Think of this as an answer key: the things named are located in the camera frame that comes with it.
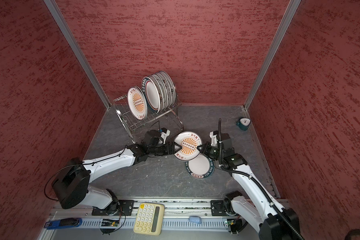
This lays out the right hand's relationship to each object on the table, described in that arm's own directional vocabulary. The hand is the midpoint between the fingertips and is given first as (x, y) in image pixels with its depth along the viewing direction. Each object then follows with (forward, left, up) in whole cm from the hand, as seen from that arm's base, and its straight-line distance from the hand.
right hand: (195, 150), depth 78 cm
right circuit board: (-31, -16, -18) cm, 39 cm away
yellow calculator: (-29, +23, -13) cm, 39 cm away
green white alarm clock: (+28, -38, -13) cm, 49 cm away
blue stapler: (-29, +63, -11) cm, 70 cm away
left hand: (+1, +10, -3) cm, 10 cm away
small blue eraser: (-29, +2, -15) cm, 33 cm away
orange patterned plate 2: (+6, +3, -1) cm, 7 cm away
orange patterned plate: (+18, +29, +19) cm, 40 cm away
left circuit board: (-29, +47, -18) cm, 58 cm away
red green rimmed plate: (+24, +23, +19) cm, 39 cm away
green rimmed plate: (-3, -3, -15) cm, 16 cm away
